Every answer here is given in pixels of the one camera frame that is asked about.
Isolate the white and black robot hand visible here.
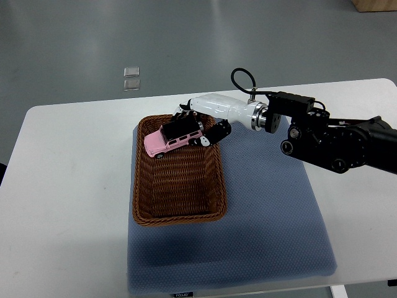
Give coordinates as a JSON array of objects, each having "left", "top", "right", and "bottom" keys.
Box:
[{"left": 172, "top": 93, "right": 267, "bottom": 147}]

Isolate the pink toy car black roof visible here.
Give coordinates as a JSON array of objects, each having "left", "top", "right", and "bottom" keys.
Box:
[{"left": 144, "top": 115, "right": 203, "bottom": 158}]

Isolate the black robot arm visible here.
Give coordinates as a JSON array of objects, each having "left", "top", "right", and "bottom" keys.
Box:
[{"left": 261, "top": 91, "right": 396, "bottom": 174}]

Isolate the brown wicker basket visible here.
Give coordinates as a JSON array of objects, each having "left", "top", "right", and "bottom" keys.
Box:
[{"left": 131, "top": 114, "right": 228, "bottom": 227}]

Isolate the upper metal floor plate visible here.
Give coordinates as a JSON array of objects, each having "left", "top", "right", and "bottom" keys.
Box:
[{"left": 123, "top": 66, "right": 140, "bottom": 78}]

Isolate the blue-grey padded mat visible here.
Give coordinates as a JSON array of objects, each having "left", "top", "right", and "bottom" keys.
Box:
[{"left": 127, "top": 123, "right": 337, "bottom": 296}]

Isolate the wooden box corner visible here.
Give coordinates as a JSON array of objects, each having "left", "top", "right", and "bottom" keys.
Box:
[{"left": 351, "top": 0, "right": 397, "bottom": 12}]

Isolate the white table leg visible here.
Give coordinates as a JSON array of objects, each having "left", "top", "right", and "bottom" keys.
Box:
[{"left": 330, "top": 285, "right": 348, "bottom": 298}]

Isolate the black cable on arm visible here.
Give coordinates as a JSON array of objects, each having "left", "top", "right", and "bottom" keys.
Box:
[{"left": 230, "top": 68, "right": 274, "bottom": 106}]

